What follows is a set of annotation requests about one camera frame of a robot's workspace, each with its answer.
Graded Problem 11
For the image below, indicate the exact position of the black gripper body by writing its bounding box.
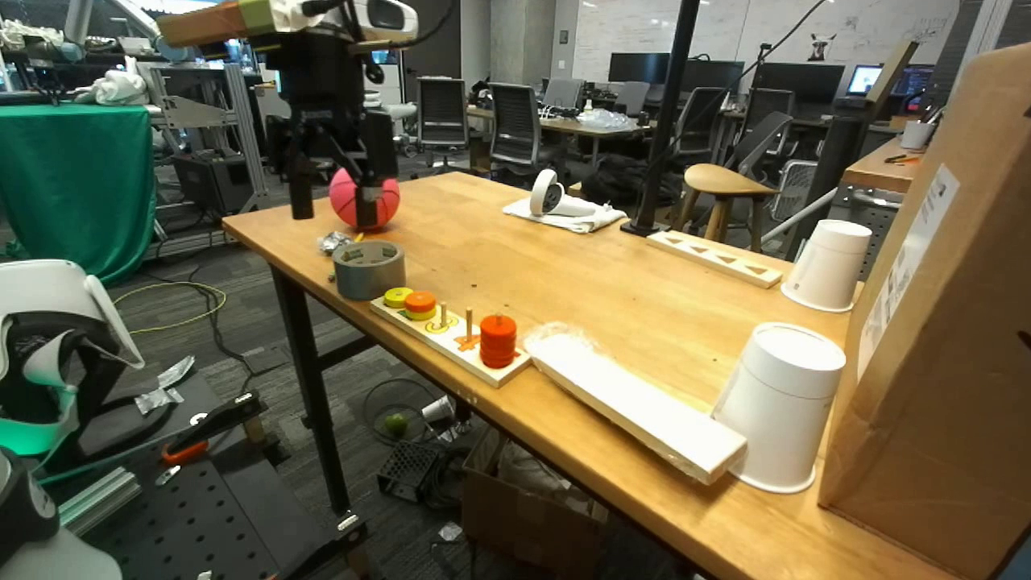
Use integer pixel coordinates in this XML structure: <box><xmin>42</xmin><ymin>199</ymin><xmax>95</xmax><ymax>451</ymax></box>
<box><xmin>281</xmin><ymin>33</ymin><xmax>374</xmax><ymax>142</ymax></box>

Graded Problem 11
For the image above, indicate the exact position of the pink basketball-pattern ball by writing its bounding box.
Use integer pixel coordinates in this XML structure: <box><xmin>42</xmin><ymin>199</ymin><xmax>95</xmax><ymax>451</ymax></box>
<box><xmin>325</xmin><ymin>165</ymin><xmax>402</xmax><ymax>232</ymax></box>

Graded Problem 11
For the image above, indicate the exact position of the small metallic clip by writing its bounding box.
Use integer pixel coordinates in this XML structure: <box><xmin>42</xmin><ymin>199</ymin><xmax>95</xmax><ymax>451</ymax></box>
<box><xmin>317</xmin><ymin>229</ymin><xmax>359</xmax><ymax>259</ymax></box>

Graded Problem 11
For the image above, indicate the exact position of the grey mesh office chair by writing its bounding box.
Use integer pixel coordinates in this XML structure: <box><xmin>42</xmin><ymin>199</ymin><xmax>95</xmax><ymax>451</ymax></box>
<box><xmin>486</xmin><ymin>80</ymin><xmax>544</xmax><ymax>170</ymax></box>
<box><xmin>416</xmin><ymin>75</ymin><xmax>472</xmax><ymax>150</ymax></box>

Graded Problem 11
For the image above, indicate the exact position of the grey tape roll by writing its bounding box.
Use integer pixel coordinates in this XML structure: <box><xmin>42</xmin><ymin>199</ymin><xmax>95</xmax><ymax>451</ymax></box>
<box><xmin>328</xmin><ymin>239</ymin><xmax>410</xmax><ymax>302</ymax></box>

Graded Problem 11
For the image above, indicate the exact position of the white VR controller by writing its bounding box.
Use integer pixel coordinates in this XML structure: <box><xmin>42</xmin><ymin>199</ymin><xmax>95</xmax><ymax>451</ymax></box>
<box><xmin>526</xmin><ymin>165</ymin><xmax>568</xmax><ymax>223</ymax></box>

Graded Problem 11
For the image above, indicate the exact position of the wooden number peg board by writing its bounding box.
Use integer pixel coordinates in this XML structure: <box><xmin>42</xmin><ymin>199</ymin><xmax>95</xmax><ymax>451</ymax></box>
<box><xmin>370</xmin><ymin>285</ymin><xmax>534</xmax><ymax>390</ymax></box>

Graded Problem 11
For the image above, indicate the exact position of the white folded cloth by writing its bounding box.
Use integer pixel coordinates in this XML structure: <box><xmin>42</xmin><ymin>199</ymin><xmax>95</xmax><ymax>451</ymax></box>
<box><xmin>499</xmin><ymin>191</ymin><xmax>630</xmax><ymax>239</ymax></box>

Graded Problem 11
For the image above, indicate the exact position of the green cloth cover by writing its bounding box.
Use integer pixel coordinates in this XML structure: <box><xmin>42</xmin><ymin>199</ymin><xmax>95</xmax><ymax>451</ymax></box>
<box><xmin>0</xmin><ymin>100</ymin><xmax>161</xmax><ymax>291</ymax></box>

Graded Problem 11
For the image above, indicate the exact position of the small round floor fan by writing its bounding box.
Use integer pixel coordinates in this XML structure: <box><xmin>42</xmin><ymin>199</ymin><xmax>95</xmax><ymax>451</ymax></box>
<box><xmin>359</xmin><ymin>373</ymin><xmax>446</xmax><ymax>451</ymax></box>

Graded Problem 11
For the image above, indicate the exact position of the black computer monitor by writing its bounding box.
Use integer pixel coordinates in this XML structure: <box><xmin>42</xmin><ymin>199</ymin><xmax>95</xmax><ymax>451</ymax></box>
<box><xmin>752</xmin><ymin>58</ymin><xmax>847</xmax><ymax>109</ymax></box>
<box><xmin>605</xmin><ymin>48</ymin><xmax>678</xmax><ymax>90</ymax></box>

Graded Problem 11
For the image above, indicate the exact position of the black stand pole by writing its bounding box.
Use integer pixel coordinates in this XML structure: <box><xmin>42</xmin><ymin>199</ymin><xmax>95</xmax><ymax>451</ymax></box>
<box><xmin>619</xmin><ymin>0</ymin><xmax>702</xmax><ymax>239</ymax></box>

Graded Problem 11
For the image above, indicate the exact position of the white headset device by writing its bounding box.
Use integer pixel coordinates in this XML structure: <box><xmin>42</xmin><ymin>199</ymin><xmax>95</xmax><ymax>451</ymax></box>
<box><xmin>0</xmin><ymin>253</ymin><xmax>149</xmax><ymax>466</ymax></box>

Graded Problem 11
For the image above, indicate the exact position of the black perforated cart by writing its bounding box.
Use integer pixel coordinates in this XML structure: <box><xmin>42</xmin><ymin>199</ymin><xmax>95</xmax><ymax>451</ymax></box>
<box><xmin>60</xmin><ymin>385</ymin><xmax>370</xmax><ymax>580</ymax></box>

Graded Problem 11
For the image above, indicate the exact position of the round wooden stool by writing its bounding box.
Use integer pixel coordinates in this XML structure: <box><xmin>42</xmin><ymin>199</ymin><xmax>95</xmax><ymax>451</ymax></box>
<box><xmin>673</xmin><ymin>162</ymin><xmax>781</xmax><ymax>244</ymax></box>

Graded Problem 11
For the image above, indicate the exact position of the wooden block with notches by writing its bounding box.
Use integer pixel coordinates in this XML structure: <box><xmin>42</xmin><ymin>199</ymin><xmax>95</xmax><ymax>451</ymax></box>
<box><xmin>645</xmin><ymin>229</ymin><xmax>787</xmax><ymax>291</ymax></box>

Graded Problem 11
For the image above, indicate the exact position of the small cardboard box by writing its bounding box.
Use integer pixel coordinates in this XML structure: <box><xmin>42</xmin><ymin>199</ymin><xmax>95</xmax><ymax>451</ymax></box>
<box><xmin>461</xmin><ymin>466</ymin><xmax>612</xmax><ymax>580</ymax></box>

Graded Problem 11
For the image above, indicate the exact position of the open laptop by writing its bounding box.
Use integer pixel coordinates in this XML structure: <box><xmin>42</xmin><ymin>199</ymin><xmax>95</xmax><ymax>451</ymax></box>
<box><xmin>845</xmin><ymin>60</ymin><xmax>889</xmax><ymax>104</ymax></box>

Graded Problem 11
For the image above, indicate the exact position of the wooden side desk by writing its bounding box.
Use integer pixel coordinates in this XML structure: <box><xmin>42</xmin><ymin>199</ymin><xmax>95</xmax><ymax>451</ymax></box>
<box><xmin>840</xmin><ymin>135</ymin><xmax>929</xmax><ymax>199</ymax></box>

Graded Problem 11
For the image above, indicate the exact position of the large brown cardboard box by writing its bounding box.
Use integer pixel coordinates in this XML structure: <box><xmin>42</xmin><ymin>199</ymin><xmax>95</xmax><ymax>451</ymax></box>
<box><xmin>815</xmin><ymin>42</ymin><xmax>1031</xmax><ymax>580</ymax></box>

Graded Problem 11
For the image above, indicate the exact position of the yellow floor cable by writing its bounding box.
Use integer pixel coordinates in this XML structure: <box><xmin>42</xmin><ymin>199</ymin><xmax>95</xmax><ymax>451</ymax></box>
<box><xmin>111</xmin><ymin>277</ymin><xmax>232</xmax><ymax>337</ymax></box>

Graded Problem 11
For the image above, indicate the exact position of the tall orange ring stack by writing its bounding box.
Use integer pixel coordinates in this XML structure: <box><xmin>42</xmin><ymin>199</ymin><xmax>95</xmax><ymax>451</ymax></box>
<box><xmin>478</xmin><ymin>313</ymin><xmax>521</xmax><ymax>369</ymax></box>

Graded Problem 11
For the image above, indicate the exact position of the black table leg frame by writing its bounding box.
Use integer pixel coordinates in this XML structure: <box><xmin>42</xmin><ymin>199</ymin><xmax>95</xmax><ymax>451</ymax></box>
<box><xmin>264</xmin><ymin>263</ymin><xmax>382</xmax><ymax>544</ymax></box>

